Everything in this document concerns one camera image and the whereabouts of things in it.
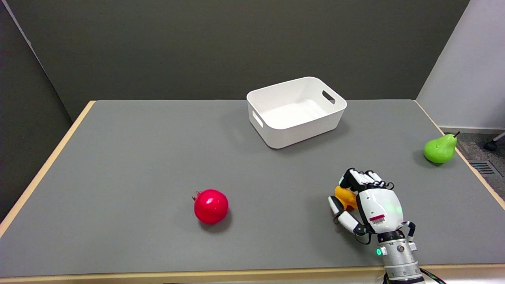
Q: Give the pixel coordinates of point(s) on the black chair caster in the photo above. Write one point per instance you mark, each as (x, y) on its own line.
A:
(491, 145)

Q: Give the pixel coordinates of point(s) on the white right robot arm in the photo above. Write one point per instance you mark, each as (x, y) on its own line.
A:
(400, 258)

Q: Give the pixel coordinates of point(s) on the floor vent grille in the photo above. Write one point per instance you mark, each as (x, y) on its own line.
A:
(484, 167)

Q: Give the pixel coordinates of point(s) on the red pomegranate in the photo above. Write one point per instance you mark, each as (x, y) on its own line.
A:
(211, 206)

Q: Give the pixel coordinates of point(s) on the green pear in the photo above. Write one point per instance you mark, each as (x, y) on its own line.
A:
(441, 148)

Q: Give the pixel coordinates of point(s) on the yellow rubber duck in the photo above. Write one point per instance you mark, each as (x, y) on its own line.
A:
(346, 197)

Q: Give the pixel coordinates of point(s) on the white plastic bin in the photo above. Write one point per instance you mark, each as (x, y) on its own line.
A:
(296, 112)

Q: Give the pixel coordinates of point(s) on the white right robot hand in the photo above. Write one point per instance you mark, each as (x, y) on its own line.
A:
(376, 209)

